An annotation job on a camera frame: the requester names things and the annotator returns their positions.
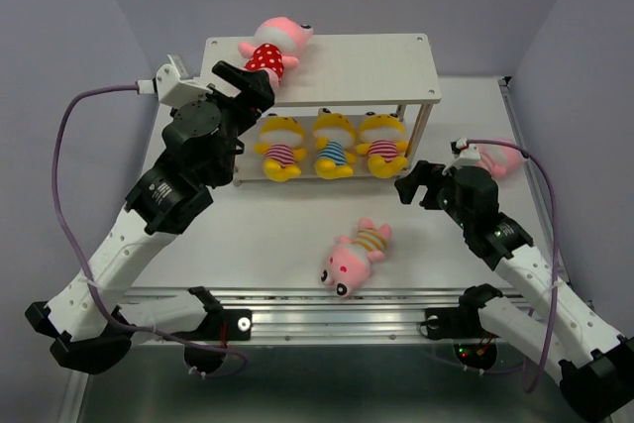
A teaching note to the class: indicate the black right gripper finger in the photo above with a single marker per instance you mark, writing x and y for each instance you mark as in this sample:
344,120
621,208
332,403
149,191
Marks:
431,197
420,175

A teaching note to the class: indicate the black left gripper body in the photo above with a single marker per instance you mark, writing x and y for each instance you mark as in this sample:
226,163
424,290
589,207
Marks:
238,114

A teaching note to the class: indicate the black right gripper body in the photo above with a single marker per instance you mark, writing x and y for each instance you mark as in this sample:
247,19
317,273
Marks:
446,198

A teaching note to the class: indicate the pink frog toy polka dots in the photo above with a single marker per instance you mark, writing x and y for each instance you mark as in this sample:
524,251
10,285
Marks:
276,46

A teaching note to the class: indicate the yellow frog toy red stripes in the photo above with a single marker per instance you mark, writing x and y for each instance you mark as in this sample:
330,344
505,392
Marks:
383,143

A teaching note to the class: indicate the yellow frog toy pink stripes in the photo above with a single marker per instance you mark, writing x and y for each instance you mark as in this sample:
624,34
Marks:
281,144

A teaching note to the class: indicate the yellow frog toy blue stripes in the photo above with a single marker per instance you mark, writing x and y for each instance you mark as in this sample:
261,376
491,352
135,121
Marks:
334,136

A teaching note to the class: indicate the pink frog toy orange stripes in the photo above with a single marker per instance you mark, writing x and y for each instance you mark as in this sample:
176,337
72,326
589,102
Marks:
349,264

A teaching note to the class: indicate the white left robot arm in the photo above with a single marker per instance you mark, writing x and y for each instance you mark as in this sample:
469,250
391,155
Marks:
91,329

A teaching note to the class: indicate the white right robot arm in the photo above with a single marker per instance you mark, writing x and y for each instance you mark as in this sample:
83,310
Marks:
591,361

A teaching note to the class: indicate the white two-tier shelf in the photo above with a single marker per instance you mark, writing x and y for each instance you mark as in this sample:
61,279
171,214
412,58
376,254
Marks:
352,75

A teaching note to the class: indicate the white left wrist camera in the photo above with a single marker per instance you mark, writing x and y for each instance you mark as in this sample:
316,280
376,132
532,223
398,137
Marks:
173,86

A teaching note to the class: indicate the aluminium front rail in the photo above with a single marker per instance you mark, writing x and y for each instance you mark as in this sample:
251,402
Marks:
315,316

